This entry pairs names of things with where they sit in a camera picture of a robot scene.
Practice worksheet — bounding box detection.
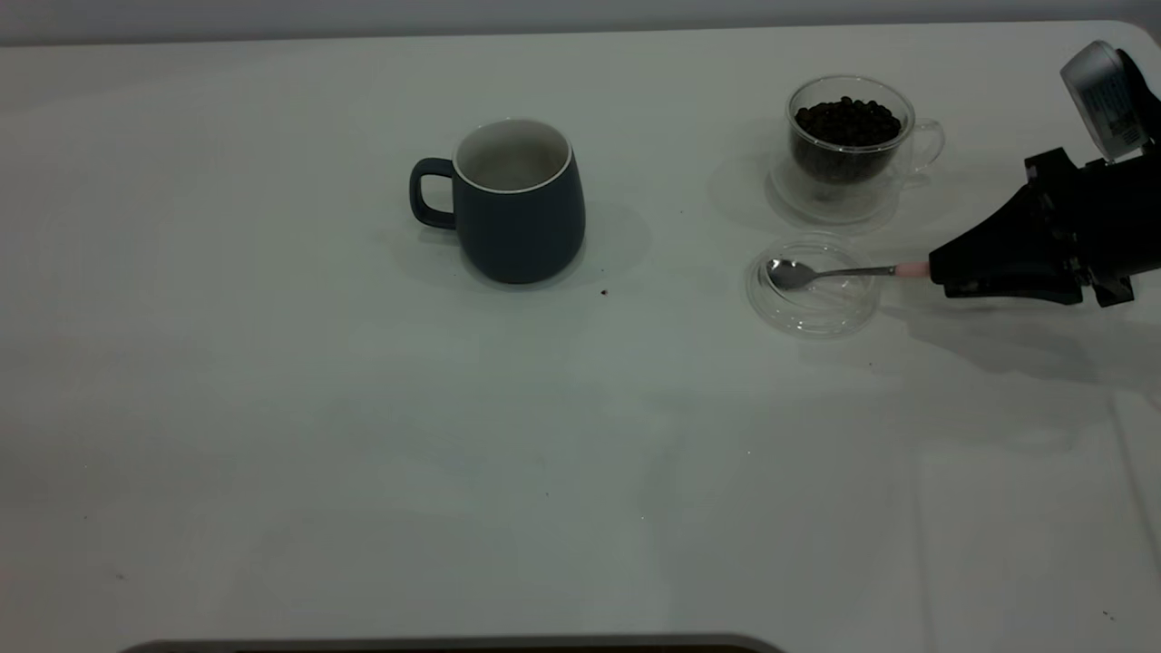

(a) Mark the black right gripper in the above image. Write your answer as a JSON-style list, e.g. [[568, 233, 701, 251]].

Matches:
[[928, 134, 1161, 309]]

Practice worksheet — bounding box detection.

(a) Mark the clear glass handled cup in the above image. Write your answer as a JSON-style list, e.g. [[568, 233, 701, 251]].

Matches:
[[787, 75, 946, 199]]

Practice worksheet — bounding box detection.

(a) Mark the metal spoon pink handle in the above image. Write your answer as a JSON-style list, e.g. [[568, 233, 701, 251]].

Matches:
[[766, 258, 932, 292]]

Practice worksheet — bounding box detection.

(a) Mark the clear glass saucer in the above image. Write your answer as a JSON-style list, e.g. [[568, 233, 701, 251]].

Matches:
[[768, 154, 901, 228]]

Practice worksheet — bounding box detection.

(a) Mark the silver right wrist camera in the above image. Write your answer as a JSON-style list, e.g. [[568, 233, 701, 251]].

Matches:
[[1059, 40, 1161, 163]]

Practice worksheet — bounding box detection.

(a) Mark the dark blue ceramic mug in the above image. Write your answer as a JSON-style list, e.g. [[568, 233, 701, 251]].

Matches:
[[408, 118, 587, 285]]

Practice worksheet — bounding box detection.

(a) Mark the clear glass round dish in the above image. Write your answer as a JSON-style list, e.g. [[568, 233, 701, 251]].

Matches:
[[746, 233, 882, 339]]

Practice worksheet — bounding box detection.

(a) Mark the dark coffee beans pile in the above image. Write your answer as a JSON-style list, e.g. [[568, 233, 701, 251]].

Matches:
[[793, 96, 904, 182]]

